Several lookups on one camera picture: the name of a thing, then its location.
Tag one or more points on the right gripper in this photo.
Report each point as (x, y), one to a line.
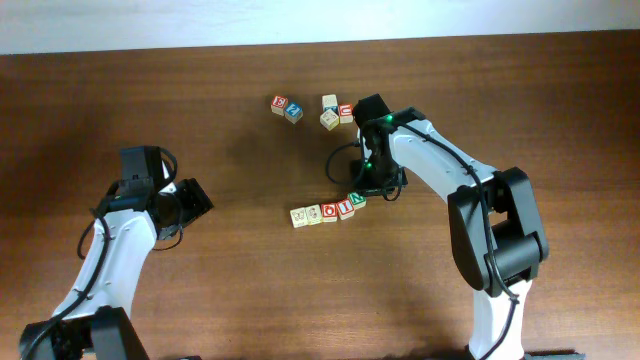
(363, 184)

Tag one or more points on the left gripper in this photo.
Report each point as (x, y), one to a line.
(200, 201)

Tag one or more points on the green letter N block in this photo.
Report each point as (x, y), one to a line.
(357, 200)

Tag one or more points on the red number 1 block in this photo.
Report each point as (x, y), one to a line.
(345, 209)

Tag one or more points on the red letter O block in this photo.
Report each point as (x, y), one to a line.
(329, 212)

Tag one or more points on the cream block with blue side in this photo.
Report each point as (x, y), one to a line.
(314, 214)

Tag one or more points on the cream block with red side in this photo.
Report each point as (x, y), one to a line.
(299, 217)

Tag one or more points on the blue number 2 block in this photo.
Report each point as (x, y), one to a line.
(293, 112)

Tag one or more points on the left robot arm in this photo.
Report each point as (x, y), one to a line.
(146, 210)

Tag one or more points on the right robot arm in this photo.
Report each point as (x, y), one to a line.
(497, 237)

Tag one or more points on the red letter U block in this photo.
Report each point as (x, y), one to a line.
(345, 112)

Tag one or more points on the cream picture block middle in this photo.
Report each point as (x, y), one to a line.
(329, 119)

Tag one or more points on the cream picture block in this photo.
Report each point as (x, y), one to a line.
(329, 102)
(329, 119)

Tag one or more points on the cream picture block top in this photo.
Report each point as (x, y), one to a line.
(329, 102)

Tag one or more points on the red number 3 block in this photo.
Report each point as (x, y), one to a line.
(279, 105)

